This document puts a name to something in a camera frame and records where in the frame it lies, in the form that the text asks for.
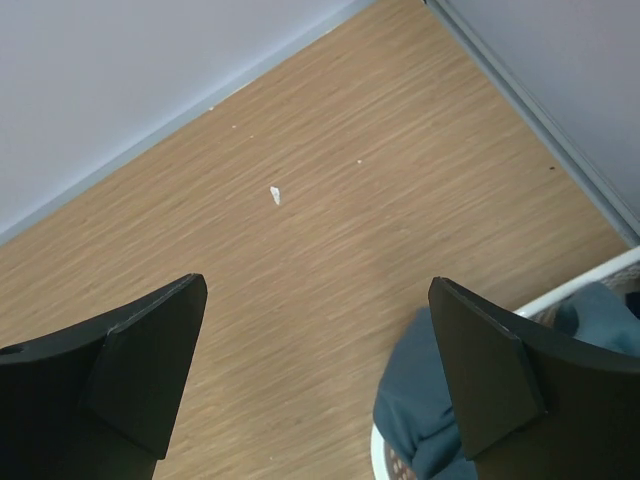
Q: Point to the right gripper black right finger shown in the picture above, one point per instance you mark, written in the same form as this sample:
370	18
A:
530	402

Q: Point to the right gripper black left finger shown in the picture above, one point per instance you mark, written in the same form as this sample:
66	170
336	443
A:
99	399

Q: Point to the teal blue t-shirt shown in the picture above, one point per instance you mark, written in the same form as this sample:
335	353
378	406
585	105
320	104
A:
415	400

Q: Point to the white laundry basket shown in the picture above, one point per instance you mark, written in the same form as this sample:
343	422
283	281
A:
575	290

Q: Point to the white paper scrap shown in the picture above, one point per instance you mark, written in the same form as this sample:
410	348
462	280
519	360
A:
275	194

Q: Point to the aluminium right frame rail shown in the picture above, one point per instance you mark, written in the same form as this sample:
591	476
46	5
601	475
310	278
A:
571	70

